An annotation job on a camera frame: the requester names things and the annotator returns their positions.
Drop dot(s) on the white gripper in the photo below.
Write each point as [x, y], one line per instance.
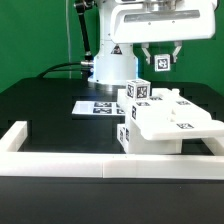
[147, 21]

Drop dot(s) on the white chair back part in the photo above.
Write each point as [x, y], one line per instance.
[174, 117]

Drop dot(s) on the black camera stand pole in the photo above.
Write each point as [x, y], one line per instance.
[81, 7]

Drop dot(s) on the white chair back bar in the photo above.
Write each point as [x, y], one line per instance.
[146, 111]

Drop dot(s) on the white tag sheet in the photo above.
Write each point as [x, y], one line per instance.
[97, 108]

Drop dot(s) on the white U-shaped fence frame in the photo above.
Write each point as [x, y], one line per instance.
[13, 162]

